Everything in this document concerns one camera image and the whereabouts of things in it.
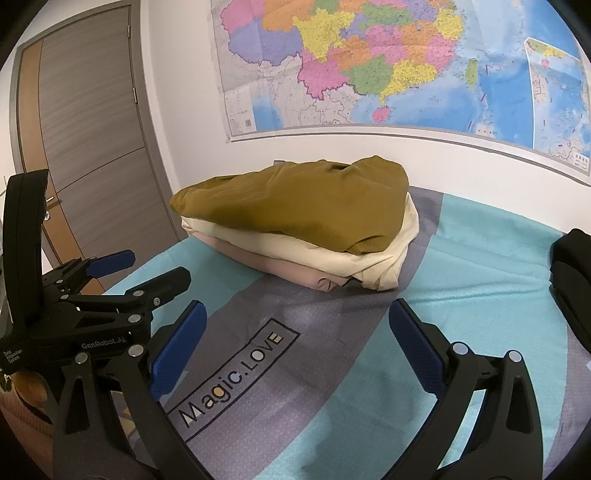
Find cream garment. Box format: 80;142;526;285
181;191;420;291

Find olive green jacket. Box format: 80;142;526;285
169;156;411;255

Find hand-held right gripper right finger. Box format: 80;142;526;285
389;298;544;480

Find black garment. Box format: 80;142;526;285
549;227;591;354

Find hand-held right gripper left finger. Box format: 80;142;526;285
52;300;208;480

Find grey wooden door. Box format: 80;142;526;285
9;0;191;297

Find pink garment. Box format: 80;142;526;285
191;231;352;293

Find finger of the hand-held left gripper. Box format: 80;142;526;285
44;250;136;296
67;266;193;325

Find colourful wall map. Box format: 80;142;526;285
210;0;591;179

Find person's left forearm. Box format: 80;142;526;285
0;369;59;445

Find teal patterned bed sheet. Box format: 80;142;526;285
99;185;591;480

